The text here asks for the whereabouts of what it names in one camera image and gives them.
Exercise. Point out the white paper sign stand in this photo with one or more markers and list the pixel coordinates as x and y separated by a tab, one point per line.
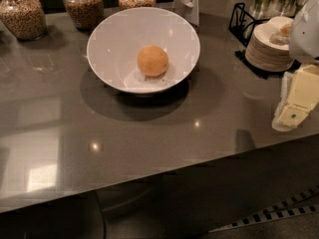
187	9

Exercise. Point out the black wire rack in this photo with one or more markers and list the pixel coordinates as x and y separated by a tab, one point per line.
241	25

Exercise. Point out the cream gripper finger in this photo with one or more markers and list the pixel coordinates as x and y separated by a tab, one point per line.
299	97

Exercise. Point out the stack of white plates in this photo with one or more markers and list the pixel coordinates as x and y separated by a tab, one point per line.
268	48

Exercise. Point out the glass jar with grains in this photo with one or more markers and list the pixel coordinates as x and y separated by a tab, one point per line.
85	14
25	19

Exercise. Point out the left glass jar with grains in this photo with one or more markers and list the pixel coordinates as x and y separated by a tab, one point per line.
25	19

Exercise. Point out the orange fruit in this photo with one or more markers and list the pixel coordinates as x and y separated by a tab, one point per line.
152	61

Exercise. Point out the upturned clear glass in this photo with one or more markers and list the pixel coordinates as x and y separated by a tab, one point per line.
284	7
259	8
299	5

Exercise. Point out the large white bowl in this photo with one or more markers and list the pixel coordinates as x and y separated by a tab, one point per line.
114	45

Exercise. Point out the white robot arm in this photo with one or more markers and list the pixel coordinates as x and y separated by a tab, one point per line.
304	35

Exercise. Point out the middle glass jar with grains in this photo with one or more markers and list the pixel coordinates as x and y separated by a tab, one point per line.
85	14

